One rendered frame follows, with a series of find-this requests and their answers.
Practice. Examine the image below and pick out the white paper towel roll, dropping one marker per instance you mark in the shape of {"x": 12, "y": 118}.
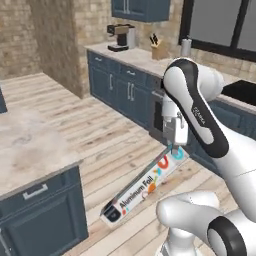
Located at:
{"x": 186, "y": 47}

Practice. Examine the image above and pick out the black and silver coffee machine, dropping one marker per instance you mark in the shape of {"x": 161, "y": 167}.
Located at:
{"x": 122, "y": 37}

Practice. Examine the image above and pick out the blue base cupboard run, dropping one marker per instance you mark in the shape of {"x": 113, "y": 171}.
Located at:
{"x": 116, "y": 85}

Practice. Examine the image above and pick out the blue wall cupboard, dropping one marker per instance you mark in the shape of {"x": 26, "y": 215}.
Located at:
{"x": 141, "y": 9}

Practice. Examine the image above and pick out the dark blue cabinet corner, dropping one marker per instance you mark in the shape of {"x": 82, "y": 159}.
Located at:
{"x": 2, "y": 101}

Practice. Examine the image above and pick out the wooden knife block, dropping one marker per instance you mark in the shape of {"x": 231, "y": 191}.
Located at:
{"x": 159, "y": 49}

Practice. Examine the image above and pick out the blue cupboard door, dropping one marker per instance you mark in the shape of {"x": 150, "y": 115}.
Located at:
{"x": 43, "y": 230}

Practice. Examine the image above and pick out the black oven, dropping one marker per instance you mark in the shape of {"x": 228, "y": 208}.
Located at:
{"x": 157, "y": 110}

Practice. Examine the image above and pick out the black framed window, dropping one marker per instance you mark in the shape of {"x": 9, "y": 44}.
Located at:
{"x": 216, "y": 23}

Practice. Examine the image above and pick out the blue drawer front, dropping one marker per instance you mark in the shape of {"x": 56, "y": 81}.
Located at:
{"x": 50, "y": 195}

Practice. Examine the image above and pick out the aluminium foil box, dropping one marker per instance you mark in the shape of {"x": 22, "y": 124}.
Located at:
{"x": 143, "y": 191}

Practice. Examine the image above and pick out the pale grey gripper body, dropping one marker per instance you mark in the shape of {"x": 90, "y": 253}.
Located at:
{"x": 175, "y": 130}

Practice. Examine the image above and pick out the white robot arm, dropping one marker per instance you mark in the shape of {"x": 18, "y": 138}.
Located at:
{"x": 240, "y": 160}

